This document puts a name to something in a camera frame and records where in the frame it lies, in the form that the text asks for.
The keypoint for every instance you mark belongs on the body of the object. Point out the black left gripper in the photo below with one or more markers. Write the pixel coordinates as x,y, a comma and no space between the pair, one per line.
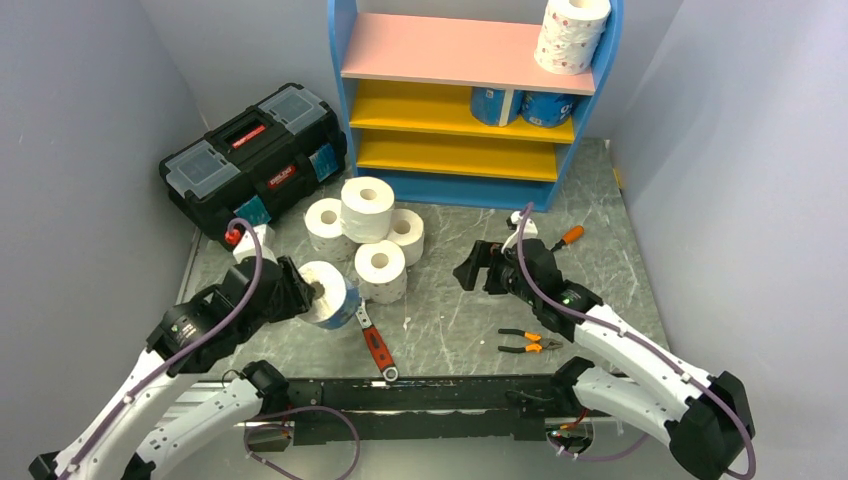
299,293

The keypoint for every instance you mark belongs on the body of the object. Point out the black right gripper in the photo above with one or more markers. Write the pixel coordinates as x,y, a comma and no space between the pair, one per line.
484,254

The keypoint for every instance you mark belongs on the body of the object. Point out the blue roll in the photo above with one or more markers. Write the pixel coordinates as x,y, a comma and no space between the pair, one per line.
336,299
546,109
495,107

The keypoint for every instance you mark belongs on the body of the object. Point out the pink patterned paper towel roll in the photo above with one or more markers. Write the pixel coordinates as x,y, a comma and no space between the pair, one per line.
569,35

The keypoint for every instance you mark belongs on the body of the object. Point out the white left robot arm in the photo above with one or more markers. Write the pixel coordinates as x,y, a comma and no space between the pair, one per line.
124,440

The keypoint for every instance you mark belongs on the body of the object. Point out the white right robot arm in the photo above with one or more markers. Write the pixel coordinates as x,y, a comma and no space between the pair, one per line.
704,420

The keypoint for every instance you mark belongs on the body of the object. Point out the blue shelf with coloured boards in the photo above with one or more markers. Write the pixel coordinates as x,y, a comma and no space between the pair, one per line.
405,85

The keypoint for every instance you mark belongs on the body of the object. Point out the white roll right of pile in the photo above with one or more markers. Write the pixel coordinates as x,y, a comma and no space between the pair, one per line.
407,232

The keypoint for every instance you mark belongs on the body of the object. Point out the white roll of pile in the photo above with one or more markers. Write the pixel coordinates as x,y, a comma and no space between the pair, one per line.
381,269
407,232
322,221
366,210

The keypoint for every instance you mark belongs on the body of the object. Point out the white roll left of pile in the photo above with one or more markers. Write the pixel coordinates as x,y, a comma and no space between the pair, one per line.
322,221

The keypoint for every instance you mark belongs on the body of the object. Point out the white roll front of pile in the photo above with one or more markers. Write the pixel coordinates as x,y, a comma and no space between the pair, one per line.
381,269

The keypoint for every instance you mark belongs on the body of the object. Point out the red adjustable wrench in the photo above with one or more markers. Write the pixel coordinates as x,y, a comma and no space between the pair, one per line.
376,345

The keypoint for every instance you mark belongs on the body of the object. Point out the white roll top of pile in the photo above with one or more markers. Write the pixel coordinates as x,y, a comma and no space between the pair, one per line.
366,210

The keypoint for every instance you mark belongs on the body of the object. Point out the black plastic toolbox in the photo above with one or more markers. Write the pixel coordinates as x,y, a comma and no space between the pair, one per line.
257,165

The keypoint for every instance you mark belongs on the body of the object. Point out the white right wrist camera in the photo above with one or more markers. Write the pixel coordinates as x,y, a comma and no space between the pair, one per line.
521,228

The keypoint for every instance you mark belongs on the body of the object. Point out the orange handled pliers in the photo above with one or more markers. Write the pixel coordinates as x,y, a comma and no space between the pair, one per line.
536,343

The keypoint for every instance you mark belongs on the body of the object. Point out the orange handled screwdriver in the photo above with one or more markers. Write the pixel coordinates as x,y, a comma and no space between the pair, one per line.
568,238

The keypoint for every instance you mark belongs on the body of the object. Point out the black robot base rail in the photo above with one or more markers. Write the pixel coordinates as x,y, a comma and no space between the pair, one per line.
521,407

